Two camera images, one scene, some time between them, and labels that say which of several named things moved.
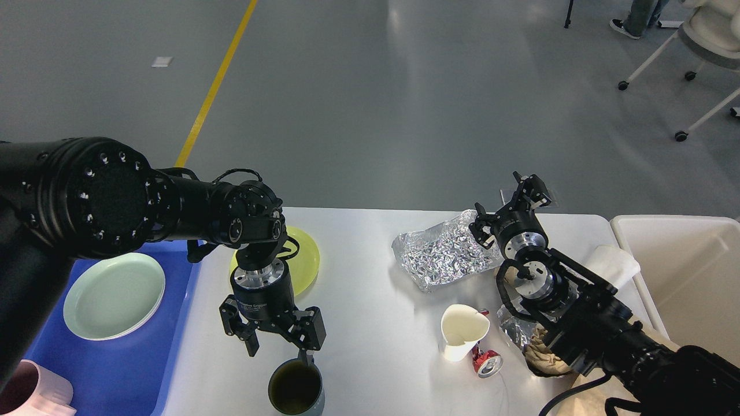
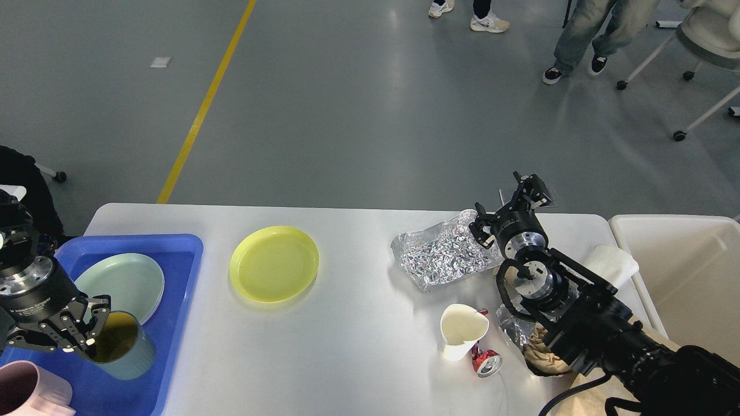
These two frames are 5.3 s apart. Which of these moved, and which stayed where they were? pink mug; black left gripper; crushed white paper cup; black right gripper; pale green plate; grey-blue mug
Moved: grey-blue mug; black left gripper
Stayed: crushed white paper cup; black right gripper; pale green plate; pink mug
